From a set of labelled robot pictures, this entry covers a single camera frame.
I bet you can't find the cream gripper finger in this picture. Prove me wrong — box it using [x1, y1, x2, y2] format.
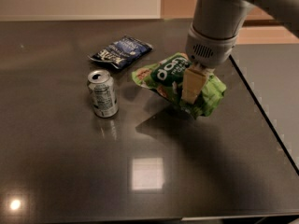
[181, 63, 209, 105]

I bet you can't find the green rice chip bag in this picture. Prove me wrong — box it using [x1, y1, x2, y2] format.
[132, 52, 226, 119]

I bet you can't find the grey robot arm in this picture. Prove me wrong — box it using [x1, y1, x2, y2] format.
[182, 0, 299, 104]

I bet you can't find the blue chip bag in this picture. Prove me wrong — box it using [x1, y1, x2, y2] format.
[90, 35, 152, 69]

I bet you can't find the silver 7up can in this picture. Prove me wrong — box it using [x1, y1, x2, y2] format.
[87, 69, 119, 118]

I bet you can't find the grey side table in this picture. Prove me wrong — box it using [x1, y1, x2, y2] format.
[232, 44, 299, 169]

